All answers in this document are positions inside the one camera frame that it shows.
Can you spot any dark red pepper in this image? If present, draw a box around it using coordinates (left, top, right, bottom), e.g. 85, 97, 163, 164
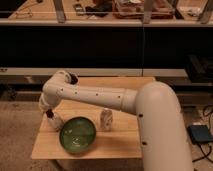
46, 110, 54, 118

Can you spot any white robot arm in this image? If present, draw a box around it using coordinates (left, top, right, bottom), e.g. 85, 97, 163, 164
39, 70, 193, 171

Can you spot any white sponge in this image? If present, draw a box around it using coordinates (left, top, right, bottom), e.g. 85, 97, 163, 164
48, 114, 64, 131

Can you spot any white cup with black object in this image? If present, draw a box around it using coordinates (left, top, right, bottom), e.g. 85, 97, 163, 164
66, 73, 78, 85

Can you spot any green ceramic bowl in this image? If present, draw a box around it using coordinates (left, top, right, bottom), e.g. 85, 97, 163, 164
59, 117, 96, 154

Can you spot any white patterned bottle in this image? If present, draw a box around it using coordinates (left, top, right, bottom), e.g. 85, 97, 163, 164
100, 108, 113, 131

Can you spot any black device on bench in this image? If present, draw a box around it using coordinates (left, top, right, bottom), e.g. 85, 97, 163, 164
73, 4, 85, 16

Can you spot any brown tray on bench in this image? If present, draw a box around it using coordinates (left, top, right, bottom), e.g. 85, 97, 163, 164
112, 0, 174, 19

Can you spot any black power box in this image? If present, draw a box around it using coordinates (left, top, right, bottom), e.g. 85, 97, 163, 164
187, 125, 213, 144

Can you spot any black cable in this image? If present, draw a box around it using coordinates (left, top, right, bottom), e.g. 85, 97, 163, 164
191, 142, 213, 164

